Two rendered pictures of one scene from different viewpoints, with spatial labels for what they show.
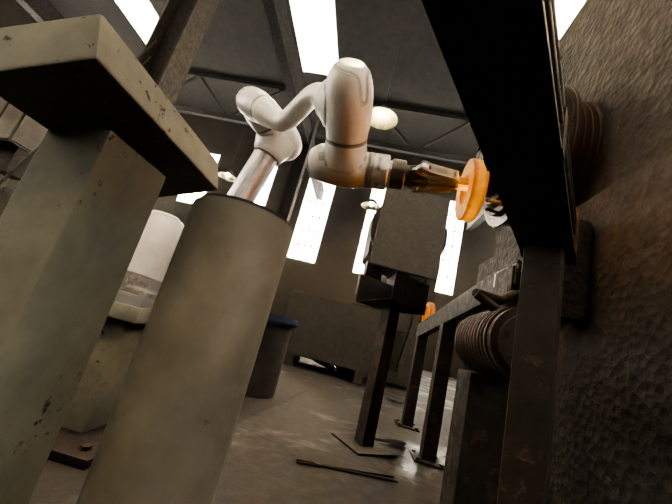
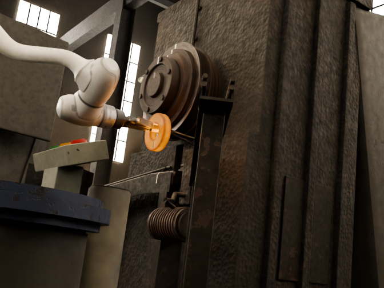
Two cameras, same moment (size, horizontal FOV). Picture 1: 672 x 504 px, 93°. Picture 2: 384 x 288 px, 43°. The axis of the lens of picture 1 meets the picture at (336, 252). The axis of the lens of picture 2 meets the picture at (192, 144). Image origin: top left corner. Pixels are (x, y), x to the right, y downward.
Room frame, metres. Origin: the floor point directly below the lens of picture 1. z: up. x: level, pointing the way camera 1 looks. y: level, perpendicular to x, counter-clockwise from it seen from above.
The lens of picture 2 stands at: (-0.82, 0.89, 0.36)
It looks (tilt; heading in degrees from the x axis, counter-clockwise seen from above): 13 degrees up; 318
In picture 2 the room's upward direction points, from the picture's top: 7 degrees clockwise
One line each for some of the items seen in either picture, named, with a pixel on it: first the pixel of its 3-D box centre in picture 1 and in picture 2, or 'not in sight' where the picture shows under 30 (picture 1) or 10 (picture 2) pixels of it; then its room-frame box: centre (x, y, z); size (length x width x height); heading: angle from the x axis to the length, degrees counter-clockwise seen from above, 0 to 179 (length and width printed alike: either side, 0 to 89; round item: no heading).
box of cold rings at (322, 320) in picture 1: (331, 334); not in sight; (3.75, -0.19, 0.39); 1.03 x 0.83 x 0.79; 87
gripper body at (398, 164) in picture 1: (407, 175); (123, 120); (0.73, -0.13, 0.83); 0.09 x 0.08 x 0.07; 83
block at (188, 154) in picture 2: (559, 268); (196, 178); (0.70, -0.52, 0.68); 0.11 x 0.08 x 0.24; 83
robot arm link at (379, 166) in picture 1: (379, 171); (105, 116); (0.74, -0.06, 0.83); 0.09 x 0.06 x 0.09; 173
